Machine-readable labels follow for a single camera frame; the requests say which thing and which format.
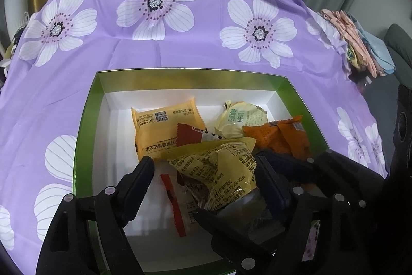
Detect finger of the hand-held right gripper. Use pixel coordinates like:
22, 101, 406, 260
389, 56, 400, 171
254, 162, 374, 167
192, 207, 280, 266
254, 148, 390, 209

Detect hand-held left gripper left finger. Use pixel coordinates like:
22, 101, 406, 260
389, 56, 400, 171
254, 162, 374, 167
35, 156, 156, 275

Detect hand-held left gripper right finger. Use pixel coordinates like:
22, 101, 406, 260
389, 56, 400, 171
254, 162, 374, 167
254, 156, 400, 275

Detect red-edged clear snack packet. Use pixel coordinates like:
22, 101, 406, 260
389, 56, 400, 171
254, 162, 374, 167
160, 173, 213, 236

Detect orange seed packet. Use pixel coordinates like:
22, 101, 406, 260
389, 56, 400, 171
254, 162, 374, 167
242, 115, 314, 160

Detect yellow pastry packet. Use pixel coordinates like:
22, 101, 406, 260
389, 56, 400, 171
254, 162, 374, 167
131, 97, 207, 161

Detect gold snack packet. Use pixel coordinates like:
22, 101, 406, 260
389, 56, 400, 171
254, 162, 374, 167
167, 138, 258, 213

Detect red snack packet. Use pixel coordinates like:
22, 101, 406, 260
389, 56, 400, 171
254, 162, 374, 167
176, 123, 226, 147

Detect pale green-yellow snack packet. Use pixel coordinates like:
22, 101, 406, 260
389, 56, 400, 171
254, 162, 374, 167
214, 100, 268, 140

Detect green cardboard box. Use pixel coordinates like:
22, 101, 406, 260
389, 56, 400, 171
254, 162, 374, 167
72, 68, 332, 275

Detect dark cloth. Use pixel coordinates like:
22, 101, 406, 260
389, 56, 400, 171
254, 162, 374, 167
349, 69, 374, 92

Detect light blue folded cloth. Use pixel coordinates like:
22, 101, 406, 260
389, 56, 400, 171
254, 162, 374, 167
349, 15, 396, 75

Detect folded pile of clothes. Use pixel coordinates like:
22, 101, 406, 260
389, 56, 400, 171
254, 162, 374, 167
317, 9, 383, 76

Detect purple floral cloth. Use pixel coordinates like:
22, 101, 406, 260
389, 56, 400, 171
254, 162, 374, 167
0, 0, 388, 275

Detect white board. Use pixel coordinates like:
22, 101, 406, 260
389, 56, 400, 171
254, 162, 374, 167
5, 0, 29, 37

